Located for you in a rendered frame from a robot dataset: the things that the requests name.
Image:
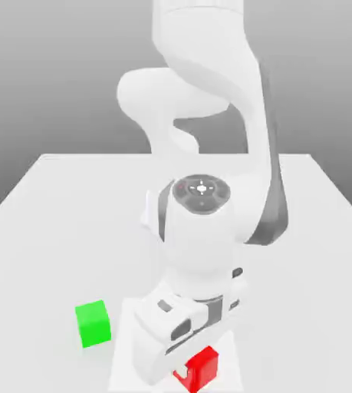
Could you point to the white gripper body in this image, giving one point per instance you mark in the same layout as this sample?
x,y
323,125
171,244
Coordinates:
x,y
154,359

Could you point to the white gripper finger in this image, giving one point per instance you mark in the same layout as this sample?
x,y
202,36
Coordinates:
x,y
184,369

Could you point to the small red cube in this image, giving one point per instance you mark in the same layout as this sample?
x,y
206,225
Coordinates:
x,y
204,370

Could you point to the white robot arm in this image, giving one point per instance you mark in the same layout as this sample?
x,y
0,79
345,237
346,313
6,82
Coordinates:
x,y
203,245

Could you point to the small green cube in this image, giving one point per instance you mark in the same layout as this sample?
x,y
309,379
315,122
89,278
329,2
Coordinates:
x,y
93,324

